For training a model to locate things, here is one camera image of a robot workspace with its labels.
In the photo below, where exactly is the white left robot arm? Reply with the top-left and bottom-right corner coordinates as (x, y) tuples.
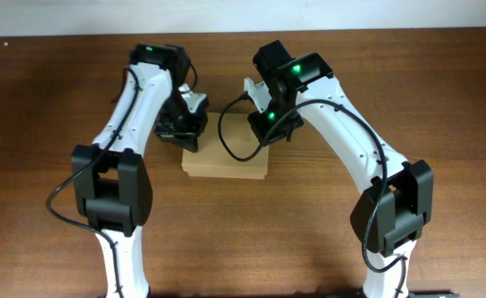
(71, 44), (209, 297)

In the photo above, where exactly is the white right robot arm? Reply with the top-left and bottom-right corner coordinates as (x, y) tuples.
(245, 41), (434, 297)

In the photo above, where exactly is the brown cardboard box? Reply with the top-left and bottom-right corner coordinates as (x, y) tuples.
(181, 113), (268, 180)

